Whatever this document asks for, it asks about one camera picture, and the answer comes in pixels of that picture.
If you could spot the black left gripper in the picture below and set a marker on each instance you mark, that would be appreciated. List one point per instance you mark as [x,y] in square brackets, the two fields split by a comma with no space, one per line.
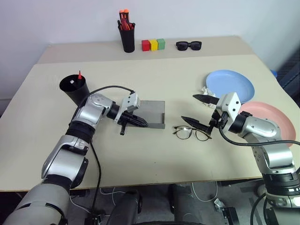
[125,118]

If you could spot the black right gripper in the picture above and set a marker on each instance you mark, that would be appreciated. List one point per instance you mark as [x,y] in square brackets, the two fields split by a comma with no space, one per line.
[218,122]

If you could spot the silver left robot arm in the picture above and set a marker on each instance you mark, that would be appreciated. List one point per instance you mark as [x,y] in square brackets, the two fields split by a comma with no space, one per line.
[86,112]

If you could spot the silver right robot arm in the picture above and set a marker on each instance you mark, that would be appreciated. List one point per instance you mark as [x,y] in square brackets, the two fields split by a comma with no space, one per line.
[262,127]

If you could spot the grey glasses case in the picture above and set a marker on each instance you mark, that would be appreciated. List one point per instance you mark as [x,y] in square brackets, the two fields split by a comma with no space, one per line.
[152,110]

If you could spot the wide black cup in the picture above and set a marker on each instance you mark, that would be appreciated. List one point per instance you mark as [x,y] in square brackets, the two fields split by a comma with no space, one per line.
[78,93]

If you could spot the white crumpled paper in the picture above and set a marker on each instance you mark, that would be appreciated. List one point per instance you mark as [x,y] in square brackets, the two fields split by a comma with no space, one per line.
[205,89]

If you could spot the thin-framed clear eyeglasses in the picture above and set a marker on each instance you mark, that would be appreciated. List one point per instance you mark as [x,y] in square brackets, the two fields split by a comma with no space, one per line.
[182,133]

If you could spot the blue plate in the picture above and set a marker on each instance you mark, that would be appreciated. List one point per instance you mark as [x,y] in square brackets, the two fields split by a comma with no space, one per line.
[229,82]

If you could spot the black sunglasses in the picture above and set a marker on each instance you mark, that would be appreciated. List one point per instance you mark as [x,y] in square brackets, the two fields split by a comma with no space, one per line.
[182,46]

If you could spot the pink plate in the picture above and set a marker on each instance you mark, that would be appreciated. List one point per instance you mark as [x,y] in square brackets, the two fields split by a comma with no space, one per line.
[269,110]

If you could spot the red cube block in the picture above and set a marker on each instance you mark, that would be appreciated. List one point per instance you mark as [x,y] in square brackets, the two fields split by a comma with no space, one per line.
[145,45]

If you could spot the green cube block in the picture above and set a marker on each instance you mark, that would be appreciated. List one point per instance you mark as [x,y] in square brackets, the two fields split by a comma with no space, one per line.
[161,44]

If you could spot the yellow cube block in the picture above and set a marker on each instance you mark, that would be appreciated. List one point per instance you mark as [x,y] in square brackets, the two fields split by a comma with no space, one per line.
[154,45]

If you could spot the small blue object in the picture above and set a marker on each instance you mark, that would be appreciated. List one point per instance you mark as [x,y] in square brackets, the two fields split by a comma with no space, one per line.
[273,73]

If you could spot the tall black pen holder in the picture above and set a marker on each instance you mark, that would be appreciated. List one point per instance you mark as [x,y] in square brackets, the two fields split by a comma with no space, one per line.
[127,39]

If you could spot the dark rounded shape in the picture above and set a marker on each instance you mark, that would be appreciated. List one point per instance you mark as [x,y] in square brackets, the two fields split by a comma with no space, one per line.
[181,199]
[126,206]

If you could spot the grey caster wheel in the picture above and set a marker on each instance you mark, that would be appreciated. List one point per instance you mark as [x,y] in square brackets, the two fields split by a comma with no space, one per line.
[219,203]

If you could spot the dark chair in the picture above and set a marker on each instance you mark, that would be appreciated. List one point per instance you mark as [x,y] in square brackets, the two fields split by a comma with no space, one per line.
[290,75]

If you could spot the red and black marker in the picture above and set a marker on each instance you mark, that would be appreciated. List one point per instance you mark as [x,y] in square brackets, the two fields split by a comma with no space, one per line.
[125,25]

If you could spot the orange-tipped black marker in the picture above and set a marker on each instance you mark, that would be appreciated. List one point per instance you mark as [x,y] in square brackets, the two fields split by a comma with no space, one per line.
[121,14]
[126,13]

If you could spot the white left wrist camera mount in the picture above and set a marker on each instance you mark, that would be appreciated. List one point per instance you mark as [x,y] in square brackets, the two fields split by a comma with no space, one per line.
[130,103]

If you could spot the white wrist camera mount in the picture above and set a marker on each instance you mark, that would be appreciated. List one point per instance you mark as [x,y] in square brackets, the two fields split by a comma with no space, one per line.
[228,103]
[130,103]

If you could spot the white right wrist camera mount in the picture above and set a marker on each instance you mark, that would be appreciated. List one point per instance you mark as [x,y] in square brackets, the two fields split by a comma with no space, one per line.
[228,103]

